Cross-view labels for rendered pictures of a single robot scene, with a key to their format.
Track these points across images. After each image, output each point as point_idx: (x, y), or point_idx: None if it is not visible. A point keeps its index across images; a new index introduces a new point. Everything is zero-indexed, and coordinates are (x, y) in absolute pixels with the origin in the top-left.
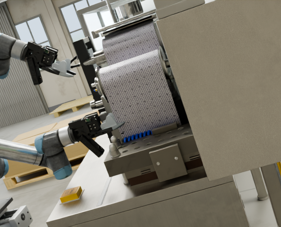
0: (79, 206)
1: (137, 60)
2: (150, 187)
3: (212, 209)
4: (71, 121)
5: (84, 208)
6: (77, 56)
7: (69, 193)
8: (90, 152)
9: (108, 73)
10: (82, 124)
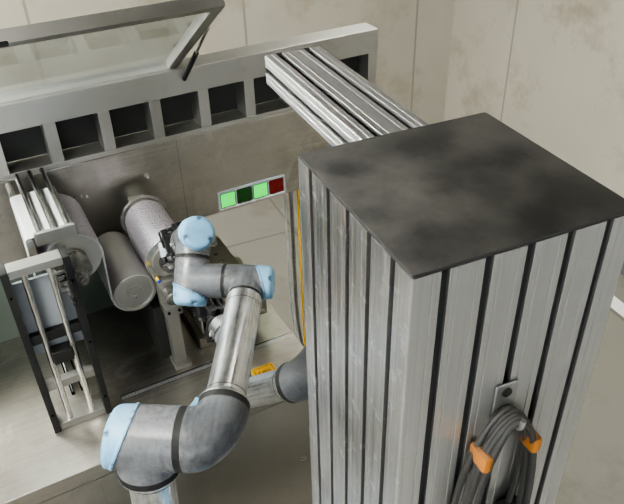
0: (291, 354)
1: (163, 213)
2: None
3: None
4: (217, 306)
5: (294, 346)
6: (75, 277)
7: (272, 369)
8: (88, 463)
9: None
10: (221, 298)
